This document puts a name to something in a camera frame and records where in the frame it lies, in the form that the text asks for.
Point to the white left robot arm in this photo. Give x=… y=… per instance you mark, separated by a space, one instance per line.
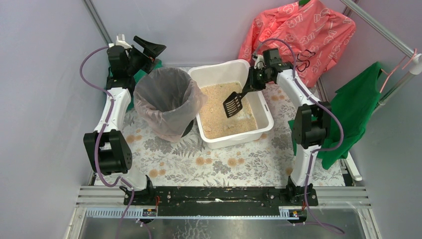
x=108 y=152

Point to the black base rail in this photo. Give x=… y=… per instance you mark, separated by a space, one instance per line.
x=175 y=201

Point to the metal clothes rack bar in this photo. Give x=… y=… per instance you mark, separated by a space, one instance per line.
x=415 y=58

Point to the green shirt back left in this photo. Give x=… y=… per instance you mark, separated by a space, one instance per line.
x=140 y=74

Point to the green shirt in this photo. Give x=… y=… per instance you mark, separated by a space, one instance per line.
x=140 y=74
x=353 y=106

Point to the green shirt on right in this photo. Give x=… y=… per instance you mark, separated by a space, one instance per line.
x=353 y=106

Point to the floral table mat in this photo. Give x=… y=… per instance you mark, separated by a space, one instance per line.
x=267 y=161

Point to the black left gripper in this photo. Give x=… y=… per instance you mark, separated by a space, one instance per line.
x=140 y=56

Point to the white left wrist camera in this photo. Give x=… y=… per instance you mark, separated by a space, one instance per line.
x=120 y=41

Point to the pink plastic bin liner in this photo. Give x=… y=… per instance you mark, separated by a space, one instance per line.
x=168 y=105

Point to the beige cat litter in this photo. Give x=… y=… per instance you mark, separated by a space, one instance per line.
x=214 y=121

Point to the white litter box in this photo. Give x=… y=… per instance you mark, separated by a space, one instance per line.
x=233 y=71

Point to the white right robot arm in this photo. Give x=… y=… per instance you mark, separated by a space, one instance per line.
x=311 y=125

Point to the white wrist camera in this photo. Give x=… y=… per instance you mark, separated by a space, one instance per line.
x=258 y=61
x=120 y=41

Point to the pink patterned garment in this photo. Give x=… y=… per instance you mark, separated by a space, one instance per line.
x=313 y=34

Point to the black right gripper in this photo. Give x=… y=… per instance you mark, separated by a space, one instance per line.
x=252 y=83

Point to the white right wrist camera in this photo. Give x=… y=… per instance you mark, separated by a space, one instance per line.
x=258 y=61

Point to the black trash bin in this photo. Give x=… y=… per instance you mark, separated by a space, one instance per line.
x=168 y=99

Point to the black litter scoop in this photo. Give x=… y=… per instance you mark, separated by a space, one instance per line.
x=233 y=104

